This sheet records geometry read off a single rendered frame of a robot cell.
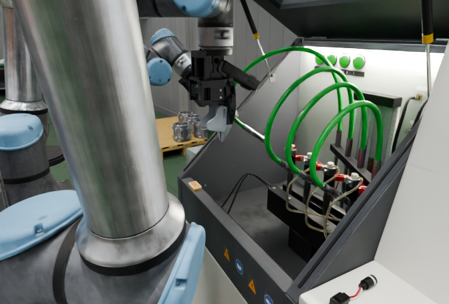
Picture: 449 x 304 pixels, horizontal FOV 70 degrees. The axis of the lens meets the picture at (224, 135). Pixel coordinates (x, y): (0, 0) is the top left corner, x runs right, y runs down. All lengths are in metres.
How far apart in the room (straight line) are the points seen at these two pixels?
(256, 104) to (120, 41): 1.05
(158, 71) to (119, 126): 0.62
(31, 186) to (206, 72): 0.52
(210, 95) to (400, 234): 0.50
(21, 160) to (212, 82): 0.50
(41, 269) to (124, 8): 0.30
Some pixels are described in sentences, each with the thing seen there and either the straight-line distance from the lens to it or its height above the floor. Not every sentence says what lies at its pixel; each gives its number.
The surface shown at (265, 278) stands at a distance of 0.81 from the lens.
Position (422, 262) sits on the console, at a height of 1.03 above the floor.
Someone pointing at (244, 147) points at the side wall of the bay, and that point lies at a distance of 1.30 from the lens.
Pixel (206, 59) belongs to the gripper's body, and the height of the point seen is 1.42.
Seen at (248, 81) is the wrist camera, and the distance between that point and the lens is 0.74.
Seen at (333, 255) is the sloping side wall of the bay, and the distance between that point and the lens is 0.74.
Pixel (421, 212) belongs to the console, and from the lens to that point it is 0.78.
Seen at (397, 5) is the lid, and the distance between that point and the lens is 0.97.
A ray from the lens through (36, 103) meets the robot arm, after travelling 1.03.
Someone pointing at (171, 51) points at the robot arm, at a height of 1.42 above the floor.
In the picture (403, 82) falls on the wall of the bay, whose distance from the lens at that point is 1.08.
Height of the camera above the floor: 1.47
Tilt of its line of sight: 18 degrees down
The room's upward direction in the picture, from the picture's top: straight up
